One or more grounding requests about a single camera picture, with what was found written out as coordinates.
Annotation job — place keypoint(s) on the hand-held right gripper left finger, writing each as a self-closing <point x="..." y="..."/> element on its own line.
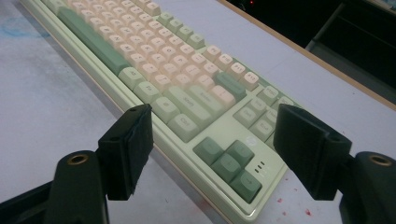
<point x="127" y="149"/>

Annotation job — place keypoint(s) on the green and pink keyboard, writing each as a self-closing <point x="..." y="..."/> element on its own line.
<point x="186" y="102"/>

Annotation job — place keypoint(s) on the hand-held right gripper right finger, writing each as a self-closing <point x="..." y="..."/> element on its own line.
<point x="308" y="149"/>

